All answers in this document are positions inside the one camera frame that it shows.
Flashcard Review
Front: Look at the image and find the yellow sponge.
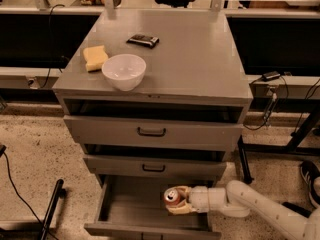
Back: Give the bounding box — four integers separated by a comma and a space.
83, 45, 109, 72

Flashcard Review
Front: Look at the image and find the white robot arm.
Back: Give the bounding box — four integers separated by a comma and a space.
164, 180, 320, 240

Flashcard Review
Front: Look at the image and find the black white sneaker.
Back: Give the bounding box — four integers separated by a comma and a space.
282, 202, 311, 218
300, 161, 320, 208

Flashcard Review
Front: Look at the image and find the grey top drawer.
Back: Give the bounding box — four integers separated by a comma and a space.
64, 116, 242, 151

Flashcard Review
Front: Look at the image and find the grey middle drawer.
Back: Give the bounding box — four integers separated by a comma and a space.
83, 155, 226, 180

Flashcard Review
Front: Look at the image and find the black power adapter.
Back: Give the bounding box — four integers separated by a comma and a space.
262, 71, 280, 82

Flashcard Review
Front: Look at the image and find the dark snack bar packet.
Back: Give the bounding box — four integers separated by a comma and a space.
127, 34, 159, 48

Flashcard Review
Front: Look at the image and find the black table frame right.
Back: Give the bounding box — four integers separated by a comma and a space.
238, 105, 320, 184

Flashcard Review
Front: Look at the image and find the black cable on floor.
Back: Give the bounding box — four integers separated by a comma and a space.
0, 143, 59, 240

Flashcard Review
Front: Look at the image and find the black table leg left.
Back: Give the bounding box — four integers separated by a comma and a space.
37, 179, 66, 240

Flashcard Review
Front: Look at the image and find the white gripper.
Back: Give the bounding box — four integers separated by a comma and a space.
166, 186, 209, 215

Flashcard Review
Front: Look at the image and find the grey metal drawer cabinet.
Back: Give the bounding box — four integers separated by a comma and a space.
54, 9, 252, 164

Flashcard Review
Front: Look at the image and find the black cable on wall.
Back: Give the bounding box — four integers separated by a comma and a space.
39, 3, 70, 89

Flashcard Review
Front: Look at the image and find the grey open bottom drawer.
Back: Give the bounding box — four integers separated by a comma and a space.
85, 176, 221, 240

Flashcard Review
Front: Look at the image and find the red coke can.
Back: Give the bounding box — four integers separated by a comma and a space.
163, 188, 181, 206

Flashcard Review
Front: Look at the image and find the white bowl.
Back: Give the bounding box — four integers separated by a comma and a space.
102, 54, 146, 91

